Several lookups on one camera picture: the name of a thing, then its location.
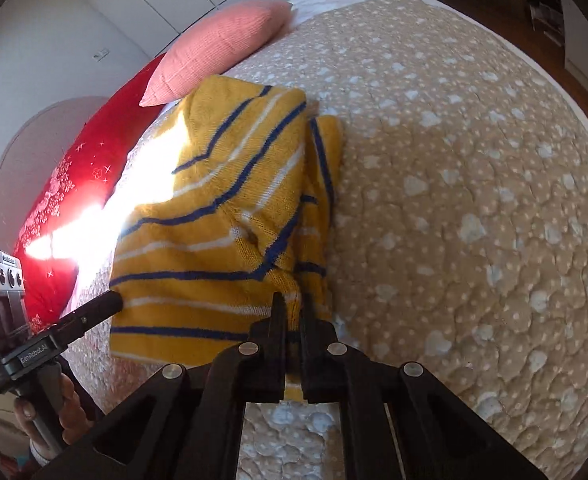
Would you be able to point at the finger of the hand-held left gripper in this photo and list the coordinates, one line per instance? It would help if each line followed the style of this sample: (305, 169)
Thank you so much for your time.
(91, 310)

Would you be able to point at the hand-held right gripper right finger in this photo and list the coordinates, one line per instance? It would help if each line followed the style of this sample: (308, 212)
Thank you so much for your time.
(311, 350)

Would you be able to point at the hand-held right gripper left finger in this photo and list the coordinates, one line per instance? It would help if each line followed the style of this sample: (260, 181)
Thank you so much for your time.
(276, 340)

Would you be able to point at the yellow striped knit sweater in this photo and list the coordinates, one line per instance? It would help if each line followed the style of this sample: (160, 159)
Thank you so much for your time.
(213, 220)

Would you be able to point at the person's left hand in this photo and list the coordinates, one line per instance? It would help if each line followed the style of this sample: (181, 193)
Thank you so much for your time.
(74, 410)

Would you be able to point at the red patterned pillow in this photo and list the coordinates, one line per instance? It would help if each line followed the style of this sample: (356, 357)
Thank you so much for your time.
(78, 180)

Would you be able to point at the grey padded headboard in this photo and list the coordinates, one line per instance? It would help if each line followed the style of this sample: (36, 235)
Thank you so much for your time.
(28, 150)

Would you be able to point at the beige dotted quilted bedspread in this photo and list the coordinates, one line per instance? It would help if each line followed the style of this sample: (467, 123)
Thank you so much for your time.
(449, 210)

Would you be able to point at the pink ribbed pillow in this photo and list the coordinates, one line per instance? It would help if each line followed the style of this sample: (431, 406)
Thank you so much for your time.
(213, 45)

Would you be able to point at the white shelf desk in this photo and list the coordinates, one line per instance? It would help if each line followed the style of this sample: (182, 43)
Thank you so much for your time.
(581, 35)

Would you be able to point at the wall socket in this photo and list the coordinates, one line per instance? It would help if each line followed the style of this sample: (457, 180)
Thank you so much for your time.
(101, 53)

